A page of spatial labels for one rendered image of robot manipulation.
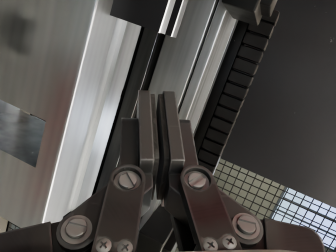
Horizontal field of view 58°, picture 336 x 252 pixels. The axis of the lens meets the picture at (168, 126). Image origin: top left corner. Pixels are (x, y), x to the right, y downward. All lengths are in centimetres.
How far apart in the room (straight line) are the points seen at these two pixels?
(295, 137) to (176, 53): 37
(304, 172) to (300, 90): 17
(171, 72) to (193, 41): 5
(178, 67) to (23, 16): 25
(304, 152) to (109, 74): 55
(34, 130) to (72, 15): 10
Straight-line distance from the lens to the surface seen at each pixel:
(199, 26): 40
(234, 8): 36
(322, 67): 67
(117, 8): 17
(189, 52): 40
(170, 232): 45
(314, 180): 71
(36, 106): 18
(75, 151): 20
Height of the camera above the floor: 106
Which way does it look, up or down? 13 degrees down
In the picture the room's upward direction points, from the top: 113 degrees clockwise
